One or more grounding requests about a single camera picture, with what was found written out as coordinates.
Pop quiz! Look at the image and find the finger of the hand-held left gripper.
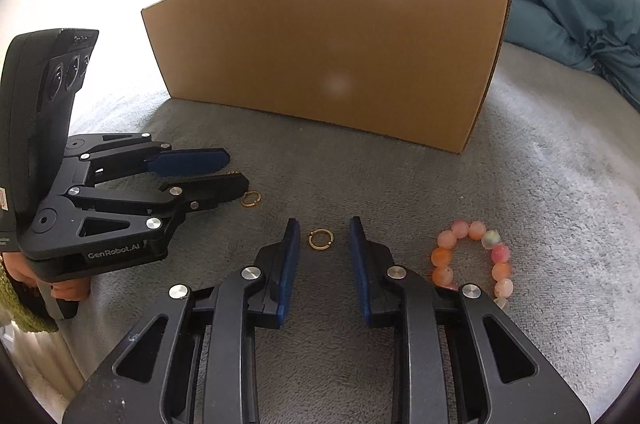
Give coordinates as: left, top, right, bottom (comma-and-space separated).
60, 172, 251, 241
64, 133, 231, 185

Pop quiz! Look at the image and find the pink orange bead bracelet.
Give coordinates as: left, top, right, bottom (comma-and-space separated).
431, 219, 515, 312

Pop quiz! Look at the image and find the green sleeved left forearm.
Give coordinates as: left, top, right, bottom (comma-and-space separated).
0, 264, 60, 335

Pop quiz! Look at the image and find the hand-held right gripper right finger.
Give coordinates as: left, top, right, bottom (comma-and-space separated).
347, 216, 586, 424

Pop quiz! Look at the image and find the grey fleece blanket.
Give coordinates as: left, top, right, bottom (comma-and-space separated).
10, 38, 640, 424

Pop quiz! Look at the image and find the teal duvet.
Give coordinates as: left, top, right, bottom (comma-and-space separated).
336, 0, 640, 115

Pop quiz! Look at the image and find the person's left hand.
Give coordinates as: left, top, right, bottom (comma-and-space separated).
2, 253, 92, 302

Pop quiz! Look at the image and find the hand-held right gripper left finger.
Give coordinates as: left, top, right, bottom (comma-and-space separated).
62, 218, 301, 424

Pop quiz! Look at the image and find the brown cardboard box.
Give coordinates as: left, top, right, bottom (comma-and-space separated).
141, 0, 515, 153

